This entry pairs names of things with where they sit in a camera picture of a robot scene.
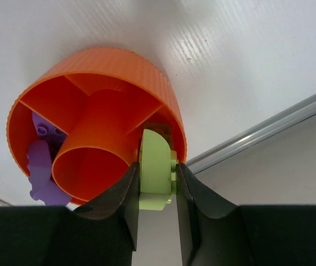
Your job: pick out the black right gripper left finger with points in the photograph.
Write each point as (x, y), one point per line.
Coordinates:
(101, 232)

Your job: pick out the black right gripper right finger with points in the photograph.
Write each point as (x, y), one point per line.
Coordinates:
(214, 231)

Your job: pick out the green lego brick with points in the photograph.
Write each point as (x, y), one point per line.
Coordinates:
(162, 129)
(157, 172)

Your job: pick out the purple round lego piece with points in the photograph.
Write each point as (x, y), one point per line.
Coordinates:
(40, 171)

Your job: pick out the purple rectangular lego brick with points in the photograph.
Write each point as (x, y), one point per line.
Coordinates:
(47, 131)

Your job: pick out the orange divided round container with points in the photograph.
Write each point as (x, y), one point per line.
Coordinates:
(101, 98)

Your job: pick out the grey aluminium table rail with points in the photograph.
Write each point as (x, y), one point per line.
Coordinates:
(264, 130)

